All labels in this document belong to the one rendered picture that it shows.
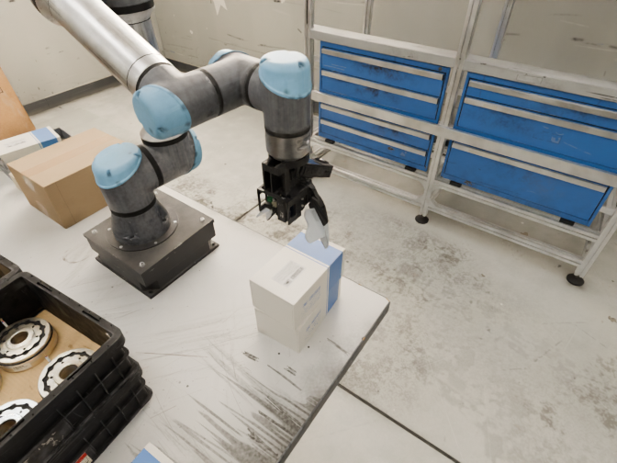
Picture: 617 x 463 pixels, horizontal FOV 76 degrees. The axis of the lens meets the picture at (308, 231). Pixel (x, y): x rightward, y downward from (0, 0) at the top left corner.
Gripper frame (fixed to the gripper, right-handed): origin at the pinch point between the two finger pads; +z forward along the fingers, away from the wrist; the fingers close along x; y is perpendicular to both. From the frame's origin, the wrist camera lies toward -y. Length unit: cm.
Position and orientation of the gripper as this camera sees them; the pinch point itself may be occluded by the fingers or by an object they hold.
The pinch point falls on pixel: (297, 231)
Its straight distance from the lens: 81.5
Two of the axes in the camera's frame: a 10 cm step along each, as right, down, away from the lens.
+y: -5.8, 5.4, -6.1
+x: 8.2, 3.9, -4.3
